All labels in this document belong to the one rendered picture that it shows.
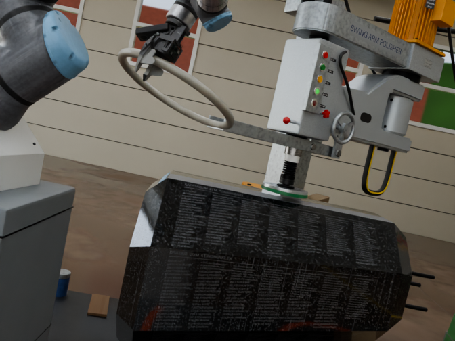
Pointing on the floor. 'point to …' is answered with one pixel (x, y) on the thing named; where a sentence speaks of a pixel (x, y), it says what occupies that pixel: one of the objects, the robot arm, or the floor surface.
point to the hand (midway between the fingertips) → (139, 72)
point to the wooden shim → (99, 305)
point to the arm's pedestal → (31, 257)
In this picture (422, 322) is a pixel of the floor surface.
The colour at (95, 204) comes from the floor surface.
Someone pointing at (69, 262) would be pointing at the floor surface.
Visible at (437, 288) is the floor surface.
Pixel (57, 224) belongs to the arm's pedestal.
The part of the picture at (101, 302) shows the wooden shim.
